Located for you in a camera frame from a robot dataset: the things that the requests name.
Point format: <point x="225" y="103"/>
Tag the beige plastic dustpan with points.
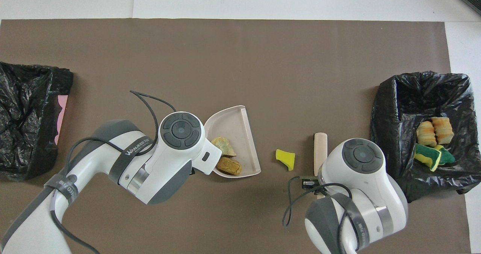
<point x="236" y="126"/>

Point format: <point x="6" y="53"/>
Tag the flat black trash bag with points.
<point x="26" y="107"/>

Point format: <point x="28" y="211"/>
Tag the beige hand brush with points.
<point x="320" y="148"/>

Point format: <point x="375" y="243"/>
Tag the brown table mat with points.
<point x="112" y="58"/>

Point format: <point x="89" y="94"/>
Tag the tall black bag bin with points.
<point x="394" y="152"/>

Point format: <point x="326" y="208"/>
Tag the pink bin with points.
<point x="62" y="111"/>

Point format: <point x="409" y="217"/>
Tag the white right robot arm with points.
<point x="360" y="156"/>

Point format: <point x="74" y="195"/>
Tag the pale foam scrap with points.
<point x="426" y="133"/>
<point x="442" y="130"/>
<point x="224" y="145"/>

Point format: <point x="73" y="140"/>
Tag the brown nugget toy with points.
<point x="229" y="166"/>

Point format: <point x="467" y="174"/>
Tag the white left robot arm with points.
<point x="180" y="130"/>

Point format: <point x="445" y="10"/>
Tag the small yellow sponge piece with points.
<point x="285" y="159"/>

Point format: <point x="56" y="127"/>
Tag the notched yellow sponge piece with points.
<point x="428" y="155"/>

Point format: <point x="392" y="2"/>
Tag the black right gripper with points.
<point x="311" y="184"/>

